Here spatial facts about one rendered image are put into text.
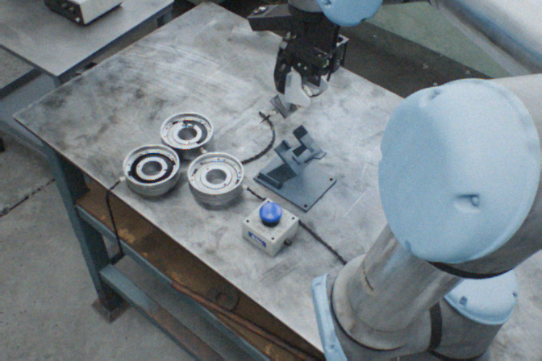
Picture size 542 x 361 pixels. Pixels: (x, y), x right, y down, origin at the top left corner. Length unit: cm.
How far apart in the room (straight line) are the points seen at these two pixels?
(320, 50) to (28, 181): 163
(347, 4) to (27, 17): 132
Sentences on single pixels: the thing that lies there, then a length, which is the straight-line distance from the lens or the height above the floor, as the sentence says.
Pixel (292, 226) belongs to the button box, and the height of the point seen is 84.
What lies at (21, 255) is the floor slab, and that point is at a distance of 214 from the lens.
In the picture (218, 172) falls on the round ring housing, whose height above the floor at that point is 82.
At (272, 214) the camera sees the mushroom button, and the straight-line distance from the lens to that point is 100.
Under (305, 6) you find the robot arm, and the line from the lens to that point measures 84.
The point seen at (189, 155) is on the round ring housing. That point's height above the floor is 82.
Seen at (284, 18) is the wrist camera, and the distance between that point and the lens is 91.
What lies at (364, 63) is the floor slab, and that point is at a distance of 277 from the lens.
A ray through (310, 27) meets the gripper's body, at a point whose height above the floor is 116.
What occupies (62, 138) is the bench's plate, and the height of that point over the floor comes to 80.
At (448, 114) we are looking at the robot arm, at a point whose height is 142.
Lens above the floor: 166
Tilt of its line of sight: 47 degrees down
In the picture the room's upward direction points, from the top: 2 degrees clockwise
